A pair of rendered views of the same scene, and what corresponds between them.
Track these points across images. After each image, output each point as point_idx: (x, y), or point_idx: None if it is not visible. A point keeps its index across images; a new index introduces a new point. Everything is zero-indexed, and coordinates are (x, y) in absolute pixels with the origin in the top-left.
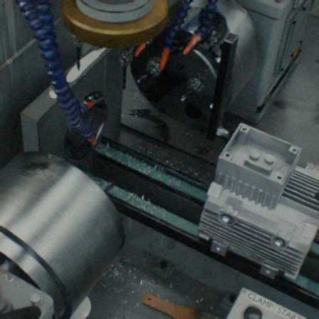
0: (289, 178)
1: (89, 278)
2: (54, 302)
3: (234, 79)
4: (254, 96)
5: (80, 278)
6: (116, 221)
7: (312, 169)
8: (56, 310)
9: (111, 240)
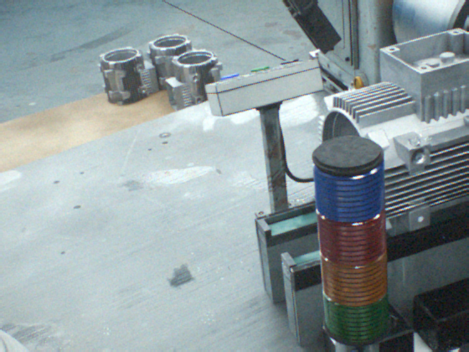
0: (400, 85)
1: (409, 20)
2: (396, 0)
3: None
4: None
5: (406, 6)
6: (446, 15)
7: (414, 141)
8: (394, 9)
9: (434, 22)
